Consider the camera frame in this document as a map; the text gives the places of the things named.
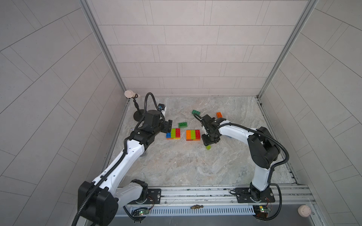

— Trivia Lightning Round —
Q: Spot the brass fitting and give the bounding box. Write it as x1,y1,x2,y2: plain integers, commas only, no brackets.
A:
191,204,204,210

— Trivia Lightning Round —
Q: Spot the left metal corner post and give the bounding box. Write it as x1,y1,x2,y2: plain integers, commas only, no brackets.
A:
79,0,126,91

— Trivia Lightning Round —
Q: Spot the long orange lego brick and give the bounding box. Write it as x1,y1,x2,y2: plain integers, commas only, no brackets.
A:
186,130,192,141

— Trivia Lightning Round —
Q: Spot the black microphone stand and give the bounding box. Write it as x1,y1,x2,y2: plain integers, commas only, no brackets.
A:
124,90,145,122

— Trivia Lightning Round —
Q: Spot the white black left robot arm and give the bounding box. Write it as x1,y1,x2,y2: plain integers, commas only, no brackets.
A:
72,109,172,226

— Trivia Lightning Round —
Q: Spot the red lego brick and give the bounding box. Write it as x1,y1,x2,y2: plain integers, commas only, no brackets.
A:
195,130,201,140
175,128,181,138

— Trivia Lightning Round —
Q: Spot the metal corner frame post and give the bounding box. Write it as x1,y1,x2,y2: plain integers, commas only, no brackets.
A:
257,0,318,100

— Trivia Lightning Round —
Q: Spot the dark green lego brick near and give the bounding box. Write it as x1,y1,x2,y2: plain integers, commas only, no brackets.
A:
178,122,188,128

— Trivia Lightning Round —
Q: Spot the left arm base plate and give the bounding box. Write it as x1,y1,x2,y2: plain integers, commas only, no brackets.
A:
135,188,162,205

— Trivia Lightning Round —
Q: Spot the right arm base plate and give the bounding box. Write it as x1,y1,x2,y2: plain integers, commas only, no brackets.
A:
229,187,275,203

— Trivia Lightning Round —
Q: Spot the right circuit board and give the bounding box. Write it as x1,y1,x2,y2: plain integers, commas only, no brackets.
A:
253,205,271,219

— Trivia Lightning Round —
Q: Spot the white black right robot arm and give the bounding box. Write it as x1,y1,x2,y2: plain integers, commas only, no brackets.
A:
193,113,289,202

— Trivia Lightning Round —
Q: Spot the beige round knob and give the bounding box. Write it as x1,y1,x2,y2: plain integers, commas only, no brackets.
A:
298,205,312,218

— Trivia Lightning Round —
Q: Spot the left circuit board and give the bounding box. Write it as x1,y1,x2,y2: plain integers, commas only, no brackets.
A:
132,207,150,217

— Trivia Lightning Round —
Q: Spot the circuit board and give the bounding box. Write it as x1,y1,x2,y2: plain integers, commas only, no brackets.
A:
132,207,150,217
253,205,271,219

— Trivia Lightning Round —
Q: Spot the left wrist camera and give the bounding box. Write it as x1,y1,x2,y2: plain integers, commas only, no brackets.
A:
158,104,166,112

